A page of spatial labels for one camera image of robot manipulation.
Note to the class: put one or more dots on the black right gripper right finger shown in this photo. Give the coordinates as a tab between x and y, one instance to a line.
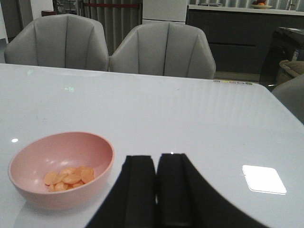
187	200

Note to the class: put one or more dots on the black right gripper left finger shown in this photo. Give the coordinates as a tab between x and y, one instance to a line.
131	201

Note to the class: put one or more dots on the orange ham slices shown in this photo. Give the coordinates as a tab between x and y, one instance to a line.
68	178

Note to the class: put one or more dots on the pink bowl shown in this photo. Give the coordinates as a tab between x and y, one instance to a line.
58	152

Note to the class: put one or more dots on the coloured sticker strip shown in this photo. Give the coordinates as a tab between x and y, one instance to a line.
233	82

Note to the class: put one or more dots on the grey chair at table end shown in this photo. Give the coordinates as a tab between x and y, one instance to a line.
291	95

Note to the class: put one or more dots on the right grey upholstered chair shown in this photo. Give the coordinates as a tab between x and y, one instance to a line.
165	49

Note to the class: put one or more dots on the grey upholstered chair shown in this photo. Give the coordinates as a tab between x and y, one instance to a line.
64	41
165	49

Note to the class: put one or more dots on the beige sofa cushion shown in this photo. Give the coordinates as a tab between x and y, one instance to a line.
289	70

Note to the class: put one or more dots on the dark kitchen counter cabinet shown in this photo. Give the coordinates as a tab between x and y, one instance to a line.
239	38

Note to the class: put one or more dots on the left grey upholstered chair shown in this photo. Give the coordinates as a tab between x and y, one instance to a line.
64	41

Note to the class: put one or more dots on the grey pleated curtain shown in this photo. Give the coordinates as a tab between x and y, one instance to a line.
118	17

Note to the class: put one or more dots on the white refrigerator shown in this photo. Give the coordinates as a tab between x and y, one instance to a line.
164	10

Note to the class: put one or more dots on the fruit plate on counter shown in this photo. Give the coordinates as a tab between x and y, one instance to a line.
260	4

